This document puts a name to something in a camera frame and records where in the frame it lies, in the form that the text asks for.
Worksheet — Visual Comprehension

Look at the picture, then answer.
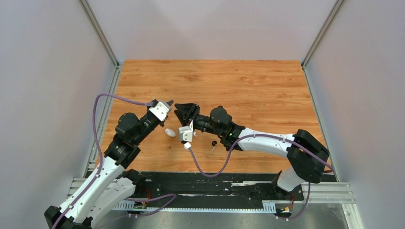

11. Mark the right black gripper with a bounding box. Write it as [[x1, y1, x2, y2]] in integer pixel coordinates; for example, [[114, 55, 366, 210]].
[[175, 103, 224, 136]]

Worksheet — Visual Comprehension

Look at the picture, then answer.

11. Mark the white earbud charging case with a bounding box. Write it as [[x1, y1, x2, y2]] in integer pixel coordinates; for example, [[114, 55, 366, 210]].
[[165, 128, 176, 137]]

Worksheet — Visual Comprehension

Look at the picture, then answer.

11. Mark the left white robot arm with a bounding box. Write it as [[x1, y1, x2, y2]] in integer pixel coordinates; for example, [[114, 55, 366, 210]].
[[44, 100, 173, 229]]

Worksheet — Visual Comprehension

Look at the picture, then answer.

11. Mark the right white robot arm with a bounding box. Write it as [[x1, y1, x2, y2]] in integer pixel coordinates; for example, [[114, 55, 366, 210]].
[[174, 103, 334, 199]]

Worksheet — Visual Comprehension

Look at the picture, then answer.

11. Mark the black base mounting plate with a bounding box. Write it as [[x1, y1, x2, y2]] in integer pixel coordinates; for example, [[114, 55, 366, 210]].
[[131, 172, 305, 209]]

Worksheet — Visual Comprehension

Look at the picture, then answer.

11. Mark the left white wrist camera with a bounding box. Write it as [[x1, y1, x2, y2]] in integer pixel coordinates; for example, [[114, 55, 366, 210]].
[[149, 101, 171, 122]]

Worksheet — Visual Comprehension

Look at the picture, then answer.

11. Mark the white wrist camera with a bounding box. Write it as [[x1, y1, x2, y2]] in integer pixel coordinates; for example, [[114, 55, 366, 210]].
[[149, 101, 171, 122], [178, 126, 194, 150]]

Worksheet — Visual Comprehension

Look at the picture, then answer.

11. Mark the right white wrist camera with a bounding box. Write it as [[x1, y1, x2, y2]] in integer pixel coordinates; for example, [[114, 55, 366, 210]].
[[178, 126, 194, 150]]

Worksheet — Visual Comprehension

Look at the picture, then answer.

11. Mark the left aluminium corner post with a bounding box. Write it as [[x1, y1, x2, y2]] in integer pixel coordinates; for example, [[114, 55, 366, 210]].
[[78, 0, 120, 69]]

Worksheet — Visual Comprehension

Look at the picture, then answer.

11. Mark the aluminium corner post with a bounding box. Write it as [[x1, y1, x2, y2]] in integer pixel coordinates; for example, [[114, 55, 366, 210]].
[[301, 0, 346, 70], [78, 0, 120, 69]]

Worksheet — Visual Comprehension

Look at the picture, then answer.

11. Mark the white slotted cable duct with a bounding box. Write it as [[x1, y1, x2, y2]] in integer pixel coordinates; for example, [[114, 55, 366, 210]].
[[114, 201, 277, 214]]

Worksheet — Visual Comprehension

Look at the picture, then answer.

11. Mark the right aluminium corner post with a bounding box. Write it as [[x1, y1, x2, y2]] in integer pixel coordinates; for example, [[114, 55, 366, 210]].
[[301, 0, 346, 70]]

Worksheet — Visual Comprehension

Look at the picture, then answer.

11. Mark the aluminium frame rail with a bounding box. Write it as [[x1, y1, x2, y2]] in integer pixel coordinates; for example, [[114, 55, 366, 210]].
[[55, 177, 365, 229]]

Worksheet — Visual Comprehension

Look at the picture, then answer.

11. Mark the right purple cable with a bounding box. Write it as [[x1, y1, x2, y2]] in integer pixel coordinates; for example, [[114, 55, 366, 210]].
[[188, 134, 335, 221]]

